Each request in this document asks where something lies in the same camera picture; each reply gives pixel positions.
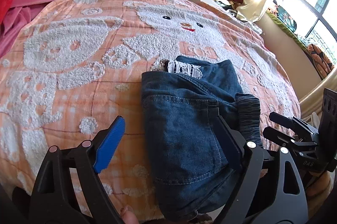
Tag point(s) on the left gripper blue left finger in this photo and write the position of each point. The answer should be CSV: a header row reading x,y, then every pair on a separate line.
x,y
106,142

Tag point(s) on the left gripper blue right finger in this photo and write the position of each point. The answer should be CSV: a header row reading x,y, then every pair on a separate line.
x,y
232,144

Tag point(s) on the blue denim lace-trimmed pants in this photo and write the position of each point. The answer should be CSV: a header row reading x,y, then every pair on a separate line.
x,y
189,162

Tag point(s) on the right hand red nails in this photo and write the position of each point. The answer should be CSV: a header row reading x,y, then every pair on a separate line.
x,y
321,185

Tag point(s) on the left hand red nails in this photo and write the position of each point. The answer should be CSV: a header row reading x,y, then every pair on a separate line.
x,y
128,216

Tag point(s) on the orange patterned cushion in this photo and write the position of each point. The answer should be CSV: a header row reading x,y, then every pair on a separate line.
x,y
321,62

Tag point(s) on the peach bear-pattern blanket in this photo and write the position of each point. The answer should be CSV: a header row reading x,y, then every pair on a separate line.
x,y
79,63

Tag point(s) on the green-edged windowsill cushion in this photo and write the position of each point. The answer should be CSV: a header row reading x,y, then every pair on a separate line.
x,y
285,22

